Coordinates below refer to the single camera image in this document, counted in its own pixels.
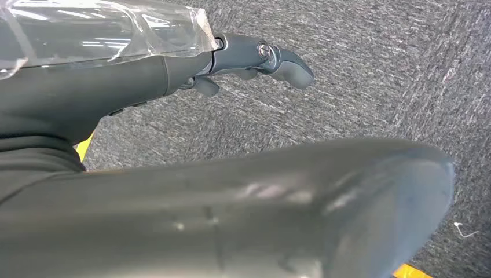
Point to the yellow floor tape square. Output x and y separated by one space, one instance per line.
83 150

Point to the clear plastic film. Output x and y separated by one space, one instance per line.
96 30

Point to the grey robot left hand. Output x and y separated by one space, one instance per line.
115 88

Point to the white thread scrap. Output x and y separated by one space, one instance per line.
462 232

